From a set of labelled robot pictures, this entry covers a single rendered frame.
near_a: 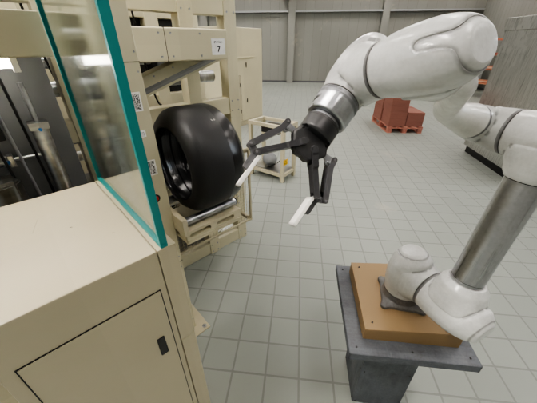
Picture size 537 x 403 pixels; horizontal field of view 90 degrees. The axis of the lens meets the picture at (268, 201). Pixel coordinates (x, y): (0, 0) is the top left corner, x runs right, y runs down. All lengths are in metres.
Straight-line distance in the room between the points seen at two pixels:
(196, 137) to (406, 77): 0.97
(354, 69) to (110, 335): 0.81
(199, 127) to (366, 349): 1.19
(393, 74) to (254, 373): 1.74
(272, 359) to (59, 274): 1.46
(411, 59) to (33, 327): 0.84
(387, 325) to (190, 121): 1.23
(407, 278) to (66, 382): 1.11
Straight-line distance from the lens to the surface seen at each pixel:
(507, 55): 5.78
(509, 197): 1.02
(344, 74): 0.59
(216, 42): 1.77
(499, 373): 2.38
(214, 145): 1.30
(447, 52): 0.49
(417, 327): 1.35
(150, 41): 1.60
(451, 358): 1.42
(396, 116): 6.69
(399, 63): 0.52
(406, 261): 1.21
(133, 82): 1.29
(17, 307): 0.75
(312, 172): 0.56
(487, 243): 1.07
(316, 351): 2.02
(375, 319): 1.32
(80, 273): 0.76
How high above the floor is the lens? 1.72
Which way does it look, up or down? 30 degrees down
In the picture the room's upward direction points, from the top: straight up
